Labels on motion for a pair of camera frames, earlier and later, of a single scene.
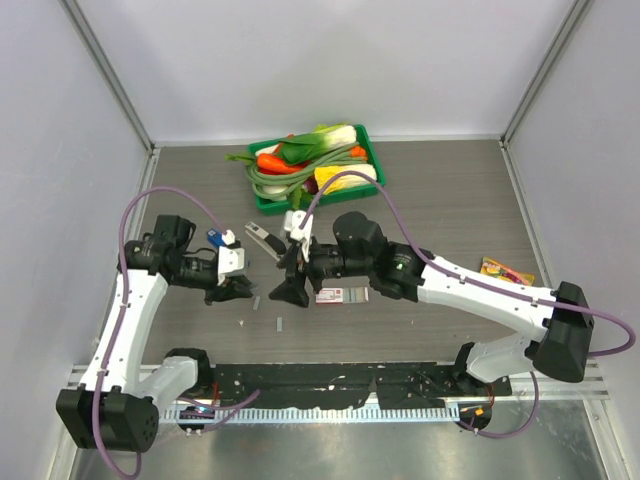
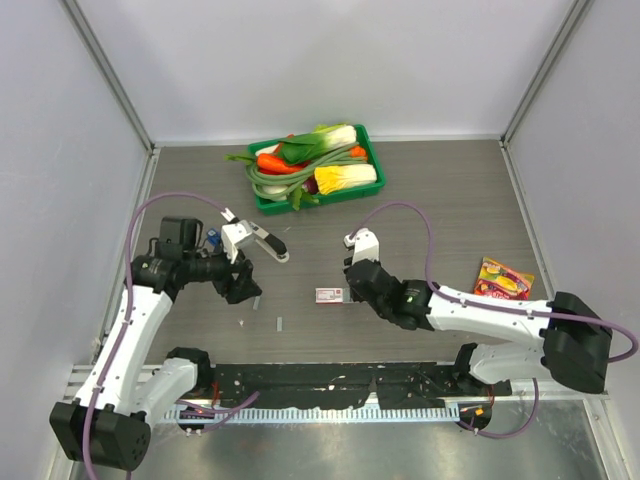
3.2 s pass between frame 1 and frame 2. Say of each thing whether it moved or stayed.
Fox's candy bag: stayed
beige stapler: stayed
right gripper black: moved
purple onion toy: stayed
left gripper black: moved
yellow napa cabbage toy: stayed
